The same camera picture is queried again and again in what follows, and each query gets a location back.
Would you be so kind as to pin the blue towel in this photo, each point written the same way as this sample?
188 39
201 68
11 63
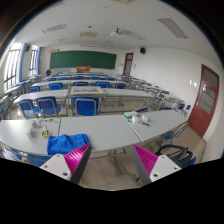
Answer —
65 143

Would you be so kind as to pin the blue chair right of table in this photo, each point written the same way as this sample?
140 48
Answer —
168 138

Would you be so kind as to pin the small yellow white object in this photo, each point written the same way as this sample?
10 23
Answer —
45 133

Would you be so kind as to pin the white small box left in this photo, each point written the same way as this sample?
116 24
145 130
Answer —
30 133

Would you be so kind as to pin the red far door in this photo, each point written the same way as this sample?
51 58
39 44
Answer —
128 63

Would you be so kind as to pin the blue chair left centre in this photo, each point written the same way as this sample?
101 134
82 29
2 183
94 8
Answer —
48 106

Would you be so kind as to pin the orange lectern desk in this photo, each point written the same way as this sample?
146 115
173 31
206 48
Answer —
83 68

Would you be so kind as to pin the red door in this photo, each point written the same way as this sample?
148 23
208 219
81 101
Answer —
128 63
205 104

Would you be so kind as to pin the black wall speaker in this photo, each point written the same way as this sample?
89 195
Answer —
142 50

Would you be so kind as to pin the framed tray on desk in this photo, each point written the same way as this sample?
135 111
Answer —
86 90

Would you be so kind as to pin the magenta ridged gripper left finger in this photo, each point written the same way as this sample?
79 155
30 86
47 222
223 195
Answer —
69 166

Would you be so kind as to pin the blue chair far left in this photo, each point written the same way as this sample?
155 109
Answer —
28 109

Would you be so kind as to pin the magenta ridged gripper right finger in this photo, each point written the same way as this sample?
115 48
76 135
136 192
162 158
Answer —
151 167

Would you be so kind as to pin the red near door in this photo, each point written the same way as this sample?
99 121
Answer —
205 104

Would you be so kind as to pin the green chalkboard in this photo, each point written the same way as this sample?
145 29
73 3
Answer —
94 59

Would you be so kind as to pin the left window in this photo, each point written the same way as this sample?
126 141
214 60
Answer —
11 73

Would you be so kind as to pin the black chair near right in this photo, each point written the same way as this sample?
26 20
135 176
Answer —
181 157

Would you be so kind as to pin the ceiling projector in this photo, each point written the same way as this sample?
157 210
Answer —
117 33

